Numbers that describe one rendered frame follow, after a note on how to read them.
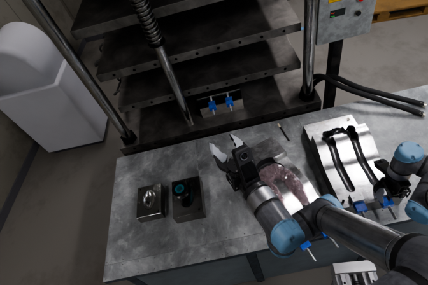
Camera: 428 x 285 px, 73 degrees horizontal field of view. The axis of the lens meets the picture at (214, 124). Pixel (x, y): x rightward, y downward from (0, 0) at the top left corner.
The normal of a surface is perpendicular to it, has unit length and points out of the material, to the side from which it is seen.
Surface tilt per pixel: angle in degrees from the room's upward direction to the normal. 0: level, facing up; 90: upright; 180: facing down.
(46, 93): 90
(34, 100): 90
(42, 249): 0
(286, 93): 0
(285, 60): 0
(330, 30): 90
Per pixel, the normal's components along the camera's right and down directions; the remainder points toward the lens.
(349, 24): 0.13, 0.74
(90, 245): -0.21, -0.63
